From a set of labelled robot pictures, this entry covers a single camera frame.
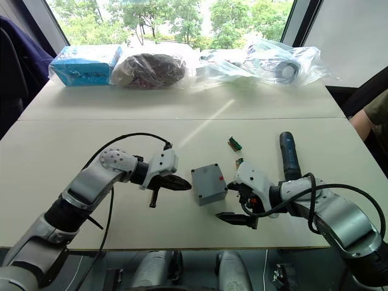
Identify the dark blue jacket on chair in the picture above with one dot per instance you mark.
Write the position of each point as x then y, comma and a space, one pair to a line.
18, 60

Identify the person's olive shirt torso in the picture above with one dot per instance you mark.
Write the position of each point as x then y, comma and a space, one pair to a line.
380, 121

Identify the bagged grey round device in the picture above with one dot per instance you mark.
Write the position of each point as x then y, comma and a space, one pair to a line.
285, 68

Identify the short green screw holder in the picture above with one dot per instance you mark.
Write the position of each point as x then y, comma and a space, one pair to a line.
239, 160

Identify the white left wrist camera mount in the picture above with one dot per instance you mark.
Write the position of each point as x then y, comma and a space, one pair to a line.
162, 165

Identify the blue carton in plastic bag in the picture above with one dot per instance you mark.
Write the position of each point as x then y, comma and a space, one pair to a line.
82, 68

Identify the brown item in plastic bag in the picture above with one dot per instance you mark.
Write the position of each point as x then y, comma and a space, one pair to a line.
148, 69

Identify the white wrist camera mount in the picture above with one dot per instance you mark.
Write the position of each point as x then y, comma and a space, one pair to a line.
162, 165
256, 179

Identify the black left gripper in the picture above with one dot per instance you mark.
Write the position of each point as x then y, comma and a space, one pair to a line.
158, 182

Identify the grey plastic junction box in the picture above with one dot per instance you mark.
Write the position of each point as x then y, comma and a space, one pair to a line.
213, 200

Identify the dark blue electric screwdriver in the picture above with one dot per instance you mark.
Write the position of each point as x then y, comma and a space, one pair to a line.
289, 154

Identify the grey box lid red mark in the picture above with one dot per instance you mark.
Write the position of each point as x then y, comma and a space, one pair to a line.
207, 180

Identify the person's bare forearm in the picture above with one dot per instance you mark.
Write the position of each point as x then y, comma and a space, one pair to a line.
362, 122

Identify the long green screw holder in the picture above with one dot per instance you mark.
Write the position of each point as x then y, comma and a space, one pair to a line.
235, 143

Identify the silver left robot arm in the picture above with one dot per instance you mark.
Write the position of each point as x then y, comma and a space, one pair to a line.
91, 182

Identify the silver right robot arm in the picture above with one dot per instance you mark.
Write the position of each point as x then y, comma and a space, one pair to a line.
342, 218

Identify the black metal bracket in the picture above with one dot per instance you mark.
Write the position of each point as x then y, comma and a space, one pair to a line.
285, 275

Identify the clear plastic bag with parts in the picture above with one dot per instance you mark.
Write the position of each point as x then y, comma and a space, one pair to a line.
224, 68

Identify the grey rounded housing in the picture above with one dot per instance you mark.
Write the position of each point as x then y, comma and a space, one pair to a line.
233, 271
151, 268

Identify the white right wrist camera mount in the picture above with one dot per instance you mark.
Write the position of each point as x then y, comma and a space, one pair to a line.
256, 179

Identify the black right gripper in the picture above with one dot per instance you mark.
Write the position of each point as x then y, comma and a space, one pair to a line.
250, 201

